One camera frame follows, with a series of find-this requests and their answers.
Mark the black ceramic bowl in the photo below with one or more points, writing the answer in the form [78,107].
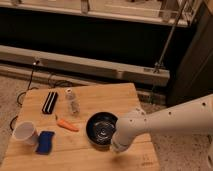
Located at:
[100,128]

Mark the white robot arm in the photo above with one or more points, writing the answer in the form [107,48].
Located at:
[192,117]

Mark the metal pole with base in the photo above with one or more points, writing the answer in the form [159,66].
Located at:
[159,63]

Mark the orange carrot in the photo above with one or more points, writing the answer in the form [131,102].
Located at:
[65,124]

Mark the black white striped block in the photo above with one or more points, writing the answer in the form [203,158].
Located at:
[50,103]

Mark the blue sponge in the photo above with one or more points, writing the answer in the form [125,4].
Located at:
[45,142]

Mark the white paper cup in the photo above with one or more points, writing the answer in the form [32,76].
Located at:
[26,133]

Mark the grey metal floor rail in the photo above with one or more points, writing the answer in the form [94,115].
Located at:
[94,67]

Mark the white shelf frame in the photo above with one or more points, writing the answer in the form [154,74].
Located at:
[161,12]

